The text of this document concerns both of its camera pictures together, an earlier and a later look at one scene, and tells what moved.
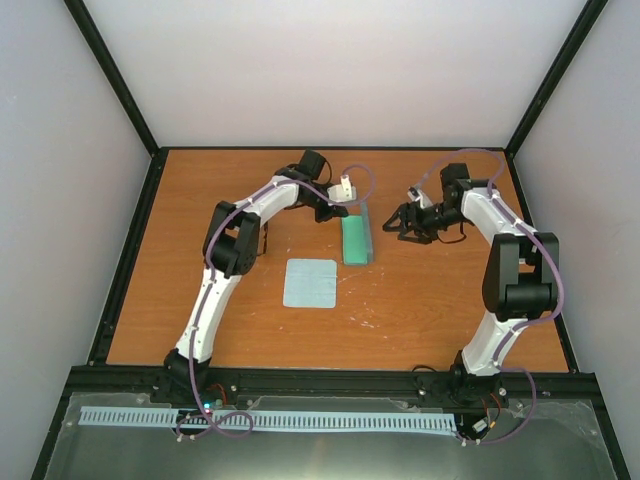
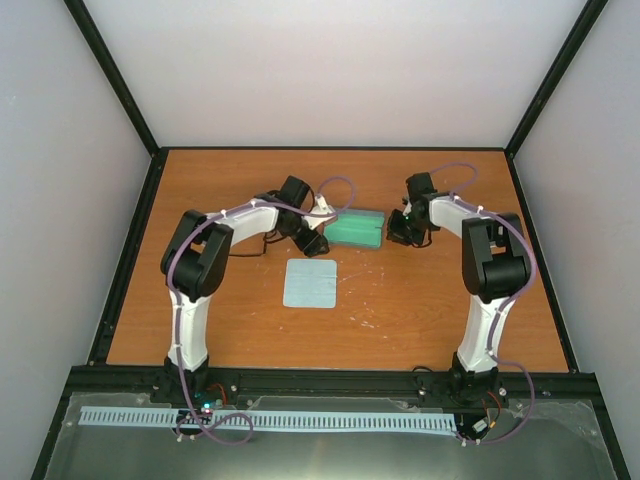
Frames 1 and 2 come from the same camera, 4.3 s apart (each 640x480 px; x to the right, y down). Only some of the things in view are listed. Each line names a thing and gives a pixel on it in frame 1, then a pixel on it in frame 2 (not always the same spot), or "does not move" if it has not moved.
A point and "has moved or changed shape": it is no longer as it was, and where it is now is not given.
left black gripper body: x=331 y=213 to x=305 y=244
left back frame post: x=114 y=76 does not move
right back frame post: x=556 y=71 does not move
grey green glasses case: x=357 y=238 has moved or changed shape
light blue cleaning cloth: x=310 y=283 does not move
